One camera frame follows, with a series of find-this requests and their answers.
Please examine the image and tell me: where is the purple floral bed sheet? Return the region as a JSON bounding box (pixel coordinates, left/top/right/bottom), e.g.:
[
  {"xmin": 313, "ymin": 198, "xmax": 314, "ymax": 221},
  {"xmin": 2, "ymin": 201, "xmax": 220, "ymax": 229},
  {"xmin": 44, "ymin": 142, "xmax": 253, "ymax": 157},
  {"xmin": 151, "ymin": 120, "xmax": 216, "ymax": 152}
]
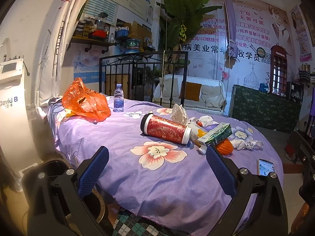
[{"xmin": 46, "ymin": 96, "xmax": 288, "ymax": 235}]

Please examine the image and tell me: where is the red phone booth cabinet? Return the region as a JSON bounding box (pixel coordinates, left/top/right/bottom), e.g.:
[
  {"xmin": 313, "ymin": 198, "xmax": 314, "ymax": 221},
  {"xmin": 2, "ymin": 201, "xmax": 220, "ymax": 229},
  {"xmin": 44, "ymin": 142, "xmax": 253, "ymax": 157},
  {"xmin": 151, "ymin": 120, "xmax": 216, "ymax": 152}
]
[{"xmin": 270, "ymin": 45, "xmax": 287, "ymax": 96}]

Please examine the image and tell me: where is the white wicker swing sofa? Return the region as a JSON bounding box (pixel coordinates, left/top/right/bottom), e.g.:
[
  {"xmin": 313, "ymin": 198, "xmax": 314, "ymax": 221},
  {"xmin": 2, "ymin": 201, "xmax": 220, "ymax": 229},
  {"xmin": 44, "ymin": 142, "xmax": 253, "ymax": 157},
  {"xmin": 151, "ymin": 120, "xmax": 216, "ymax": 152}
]
[{"xmin": 153, "ymin": 75, "xmax": 226, "ymax": 115}]

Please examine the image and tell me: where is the black trash bin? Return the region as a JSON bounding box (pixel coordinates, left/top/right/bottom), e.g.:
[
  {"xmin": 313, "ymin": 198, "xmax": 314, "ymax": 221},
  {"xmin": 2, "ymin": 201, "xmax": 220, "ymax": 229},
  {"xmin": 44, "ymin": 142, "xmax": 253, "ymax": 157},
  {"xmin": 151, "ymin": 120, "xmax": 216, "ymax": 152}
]
[{"xmin": 22, "ymin": 160, "xmax": 113, "ymax": 235}]

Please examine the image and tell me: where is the white David B machine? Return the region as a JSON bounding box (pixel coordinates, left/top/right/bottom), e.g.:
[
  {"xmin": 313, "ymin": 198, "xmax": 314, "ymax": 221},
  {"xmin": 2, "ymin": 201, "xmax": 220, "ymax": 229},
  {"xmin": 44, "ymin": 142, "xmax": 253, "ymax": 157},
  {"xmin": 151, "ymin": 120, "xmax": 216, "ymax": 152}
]
[{"xmin": 1, "ymin": 58, "xmax": 40, "ymax": 178}]

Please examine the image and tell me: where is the green banana plant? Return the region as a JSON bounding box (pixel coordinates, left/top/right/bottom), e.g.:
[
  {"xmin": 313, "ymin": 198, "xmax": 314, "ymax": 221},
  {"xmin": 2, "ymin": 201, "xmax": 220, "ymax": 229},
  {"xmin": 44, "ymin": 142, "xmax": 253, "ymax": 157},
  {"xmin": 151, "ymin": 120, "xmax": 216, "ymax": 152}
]
[{"xmin": 156, "ymin": 0, "xmax": 223, "ymax": 62}]

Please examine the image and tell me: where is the red patterned paper cup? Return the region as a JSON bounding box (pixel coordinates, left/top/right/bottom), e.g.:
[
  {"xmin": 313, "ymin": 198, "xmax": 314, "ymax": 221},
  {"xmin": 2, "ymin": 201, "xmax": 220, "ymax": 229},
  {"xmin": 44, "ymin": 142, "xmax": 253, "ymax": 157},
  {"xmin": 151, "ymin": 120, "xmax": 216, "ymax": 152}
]
[{"xmin": 140, "ymin": 113, "xmax": 191, "ymax": 145}]

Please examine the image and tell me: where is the orange plastic bag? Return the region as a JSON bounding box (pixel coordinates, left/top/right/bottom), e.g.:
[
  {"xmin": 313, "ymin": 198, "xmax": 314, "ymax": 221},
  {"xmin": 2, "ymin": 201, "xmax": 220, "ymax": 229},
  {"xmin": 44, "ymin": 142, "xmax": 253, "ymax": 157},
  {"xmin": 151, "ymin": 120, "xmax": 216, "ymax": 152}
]
[{"xmin": 62, "ymin": 77, "xmax": 111, "ymax": 123}]

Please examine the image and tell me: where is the black iron bed frame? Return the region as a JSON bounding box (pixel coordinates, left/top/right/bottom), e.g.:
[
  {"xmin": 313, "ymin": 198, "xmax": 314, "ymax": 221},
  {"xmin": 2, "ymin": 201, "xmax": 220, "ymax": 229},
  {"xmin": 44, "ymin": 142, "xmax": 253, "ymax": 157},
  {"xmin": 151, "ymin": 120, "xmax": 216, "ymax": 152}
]
[{"xmin": 98, "ymin": 51, "xmax": 188, "ymax": 108}]

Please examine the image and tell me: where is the green tissue box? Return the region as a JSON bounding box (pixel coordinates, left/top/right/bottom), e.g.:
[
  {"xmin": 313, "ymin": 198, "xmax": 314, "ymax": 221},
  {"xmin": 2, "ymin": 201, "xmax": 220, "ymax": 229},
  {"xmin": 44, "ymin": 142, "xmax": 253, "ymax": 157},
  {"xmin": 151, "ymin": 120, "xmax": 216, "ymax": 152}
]
[{"xmin": 197, "ymin": 123, "xmax": 232, "ymax": 146}]

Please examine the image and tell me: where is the green patterned covered table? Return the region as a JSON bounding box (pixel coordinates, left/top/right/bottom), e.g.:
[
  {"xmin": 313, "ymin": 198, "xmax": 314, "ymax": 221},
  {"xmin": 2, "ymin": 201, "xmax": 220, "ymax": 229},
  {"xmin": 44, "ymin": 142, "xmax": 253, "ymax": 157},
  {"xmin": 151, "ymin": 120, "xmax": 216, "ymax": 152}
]
[{"xmin": 229, "ymin": 85, "xmax": 301, "ymax": 133}]

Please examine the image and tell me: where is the white tissue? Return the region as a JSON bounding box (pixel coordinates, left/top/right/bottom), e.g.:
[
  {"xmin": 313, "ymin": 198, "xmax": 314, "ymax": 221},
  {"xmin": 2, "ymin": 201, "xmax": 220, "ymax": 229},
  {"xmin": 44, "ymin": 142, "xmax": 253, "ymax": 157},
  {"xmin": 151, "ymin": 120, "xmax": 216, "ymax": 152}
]
[{"xmin": 170, "ymin": 104, "xmax": 188, "ymax": 125}]

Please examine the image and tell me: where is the orange juice bottle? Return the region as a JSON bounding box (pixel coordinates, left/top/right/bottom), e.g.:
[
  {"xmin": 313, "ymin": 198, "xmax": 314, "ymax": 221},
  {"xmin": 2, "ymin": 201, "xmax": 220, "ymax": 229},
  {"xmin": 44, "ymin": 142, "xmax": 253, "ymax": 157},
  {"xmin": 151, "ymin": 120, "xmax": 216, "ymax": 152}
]
[{"xmin": 188, "ymin": 123, "xmax": 207, "ymax": 155}]

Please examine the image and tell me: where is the brown cushion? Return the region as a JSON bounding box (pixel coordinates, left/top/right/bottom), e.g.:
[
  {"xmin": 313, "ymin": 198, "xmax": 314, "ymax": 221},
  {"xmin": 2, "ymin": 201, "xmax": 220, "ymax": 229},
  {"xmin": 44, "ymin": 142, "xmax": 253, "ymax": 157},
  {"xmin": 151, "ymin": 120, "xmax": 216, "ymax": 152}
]
[{"xmin": 179, "ymin": 82, "xmax": 202, "ymax": 102}]

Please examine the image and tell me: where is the orange foam fruit net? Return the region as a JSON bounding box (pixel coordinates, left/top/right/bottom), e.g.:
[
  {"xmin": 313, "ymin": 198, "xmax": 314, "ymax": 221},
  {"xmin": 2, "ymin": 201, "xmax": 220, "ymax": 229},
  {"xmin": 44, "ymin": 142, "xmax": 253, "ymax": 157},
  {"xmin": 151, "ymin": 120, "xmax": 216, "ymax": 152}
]
[{"xmin": 216, "ymin": 138, "xmax": 233, "ymax": 155}]

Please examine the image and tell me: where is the white wrapper with red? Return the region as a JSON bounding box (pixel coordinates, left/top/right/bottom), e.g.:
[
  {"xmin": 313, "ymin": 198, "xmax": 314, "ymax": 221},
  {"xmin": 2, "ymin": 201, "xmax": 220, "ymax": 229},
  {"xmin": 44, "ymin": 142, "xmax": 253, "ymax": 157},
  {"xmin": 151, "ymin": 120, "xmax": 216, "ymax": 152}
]
[{"xmin": 196, "ymin": 116, "xmax": 218, "ymax": 127}]

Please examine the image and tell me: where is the wooden wall shelf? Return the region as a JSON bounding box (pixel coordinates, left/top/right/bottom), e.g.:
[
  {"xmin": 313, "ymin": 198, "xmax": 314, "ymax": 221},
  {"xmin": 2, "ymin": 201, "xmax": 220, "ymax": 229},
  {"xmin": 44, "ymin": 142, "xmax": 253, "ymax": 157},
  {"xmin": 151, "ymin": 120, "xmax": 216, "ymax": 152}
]
[{"xmin": 70, "ymin": 36, "xmax": 117, "ymax": 54}]

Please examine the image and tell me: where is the clear water bottle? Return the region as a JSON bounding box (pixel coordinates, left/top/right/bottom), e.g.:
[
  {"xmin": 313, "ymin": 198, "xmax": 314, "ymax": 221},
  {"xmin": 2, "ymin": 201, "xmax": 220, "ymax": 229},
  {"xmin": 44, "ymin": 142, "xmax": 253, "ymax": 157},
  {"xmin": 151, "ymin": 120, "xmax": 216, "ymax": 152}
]
[{"xmin": 113, "ymin": 84, "xmax": 124, "ymax": 112}]

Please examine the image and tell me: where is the smartphone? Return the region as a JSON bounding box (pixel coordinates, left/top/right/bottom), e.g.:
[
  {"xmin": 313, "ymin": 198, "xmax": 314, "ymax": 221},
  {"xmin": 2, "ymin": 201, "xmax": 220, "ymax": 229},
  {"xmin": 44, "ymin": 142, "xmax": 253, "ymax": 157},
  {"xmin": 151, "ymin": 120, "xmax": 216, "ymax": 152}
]
[{"xmin": 257, "ymin": 159, "xmax": 275, "ymax": 176}]

